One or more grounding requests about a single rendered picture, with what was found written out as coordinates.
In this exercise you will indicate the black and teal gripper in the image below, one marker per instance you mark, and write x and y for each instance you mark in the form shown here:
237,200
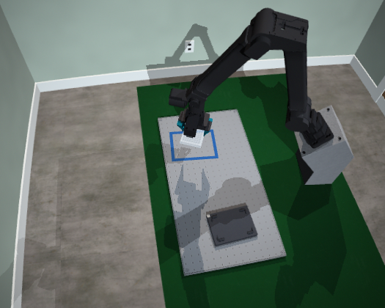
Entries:
205,126

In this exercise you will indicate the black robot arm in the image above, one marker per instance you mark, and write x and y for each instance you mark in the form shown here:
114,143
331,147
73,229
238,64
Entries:
268,30

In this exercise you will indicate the white well plate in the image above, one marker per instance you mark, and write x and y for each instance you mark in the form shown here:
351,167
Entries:
195,141

